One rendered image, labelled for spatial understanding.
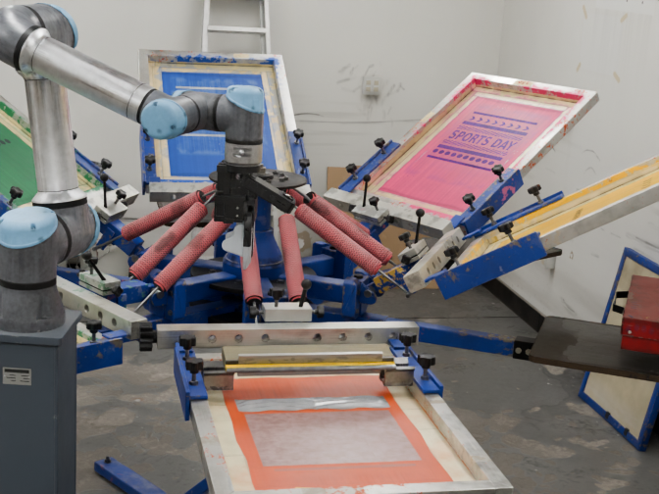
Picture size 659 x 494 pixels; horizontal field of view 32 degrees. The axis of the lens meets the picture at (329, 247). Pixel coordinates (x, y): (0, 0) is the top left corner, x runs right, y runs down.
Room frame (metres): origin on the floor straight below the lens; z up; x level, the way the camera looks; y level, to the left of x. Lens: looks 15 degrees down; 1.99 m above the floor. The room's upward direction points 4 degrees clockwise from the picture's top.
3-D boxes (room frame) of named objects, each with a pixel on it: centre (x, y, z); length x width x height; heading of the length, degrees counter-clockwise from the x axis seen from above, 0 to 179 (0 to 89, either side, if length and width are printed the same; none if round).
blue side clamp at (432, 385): (2.67, -0.23, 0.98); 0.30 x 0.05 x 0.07; 13
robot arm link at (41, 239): (2.26, 0.61, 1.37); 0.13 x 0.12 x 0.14; 162
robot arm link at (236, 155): (2.25, 0.18, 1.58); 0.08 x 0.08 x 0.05
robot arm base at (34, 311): (2.26, 0.62, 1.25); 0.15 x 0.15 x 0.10
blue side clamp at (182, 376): (2.54, 0.31, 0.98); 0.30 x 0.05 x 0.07; 13
